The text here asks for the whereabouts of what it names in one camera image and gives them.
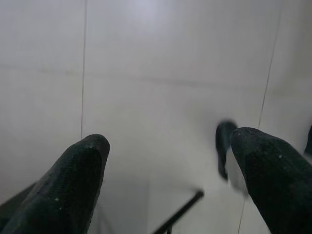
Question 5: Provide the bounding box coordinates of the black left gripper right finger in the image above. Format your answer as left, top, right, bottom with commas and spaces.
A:
230, 126, 312, 234

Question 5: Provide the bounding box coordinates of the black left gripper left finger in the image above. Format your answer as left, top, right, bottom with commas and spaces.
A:
0, 133, 110, 234

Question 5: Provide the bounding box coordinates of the thin black rod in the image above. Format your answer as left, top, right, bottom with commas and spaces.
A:
152, 190, 205, 234

